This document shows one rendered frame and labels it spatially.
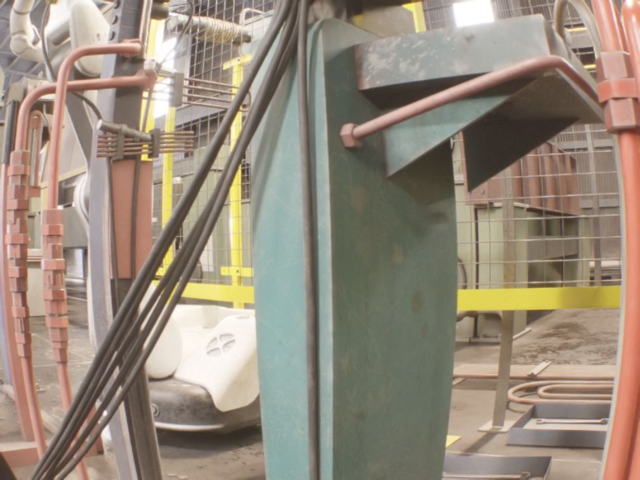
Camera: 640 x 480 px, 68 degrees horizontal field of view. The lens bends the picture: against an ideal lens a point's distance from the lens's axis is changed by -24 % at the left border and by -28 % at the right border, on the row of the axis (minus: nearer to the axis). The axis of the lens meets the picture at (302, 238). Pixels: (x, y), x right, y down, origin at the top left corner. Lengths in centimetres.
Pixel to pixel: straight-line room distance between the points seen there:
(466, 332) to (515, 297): 203
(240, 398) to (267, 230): 101
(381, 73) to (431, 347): 32
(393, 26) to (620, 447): 56
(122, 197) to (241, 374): 67
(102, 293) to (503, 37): 83
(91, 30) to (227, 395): 104
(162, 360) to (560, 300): 103
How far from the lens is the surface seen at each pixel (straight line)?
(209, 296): 204
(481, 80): 50
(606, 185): 1230
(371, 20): 68
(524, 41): 53
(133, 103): 112
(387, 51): 60
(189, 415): 151
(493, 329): 331
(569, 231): 524
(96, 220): 110
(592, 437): 149
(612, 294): 130
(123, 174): 108
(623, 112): 54
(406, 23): 75
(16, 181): 94
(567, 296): 133
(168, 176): 407
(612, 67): 55
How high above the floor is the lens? 55
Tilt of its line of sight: 1 degrees up
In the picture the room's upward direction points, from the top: 1 degrees counter-clockwise
